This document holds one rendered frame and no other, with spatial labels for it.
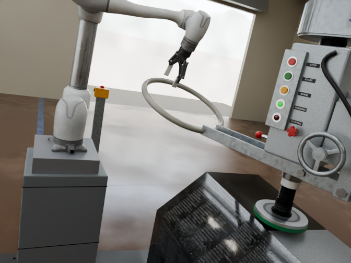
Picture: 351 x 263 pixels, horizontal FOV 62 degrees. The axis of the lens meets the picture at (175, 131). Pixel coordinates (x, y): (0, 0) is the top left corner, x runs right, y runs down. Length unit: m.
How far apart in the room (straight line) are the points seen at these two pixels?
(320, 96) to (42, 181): 1.26
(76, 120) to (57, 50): 5.94
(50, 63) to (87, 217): 6.06
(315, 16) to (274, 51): 8.75
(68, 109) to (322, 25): 1.17
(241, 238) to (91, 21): 1.30
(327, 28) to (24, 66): 6.88
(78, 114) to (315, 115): 1.10
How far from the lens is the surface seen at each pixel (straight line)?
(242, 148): 1.31
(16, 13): 7.49
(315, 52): 1.14
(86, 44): 1.74
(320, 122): 1.11
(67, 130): 1.60
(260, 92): 9.81
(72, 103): 1.59
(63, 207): 1.65
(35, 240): 1.74
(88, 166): 1.58
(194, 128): 1.40
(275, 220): 1.25
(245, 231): 1.33
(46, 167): 1.57
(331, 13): 1.15
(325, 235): 1.44
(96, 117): 2.76
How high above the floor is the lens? 1.45
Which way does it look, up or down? 14 degrees down
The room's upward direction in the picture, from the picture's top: 11 degrees clockwise
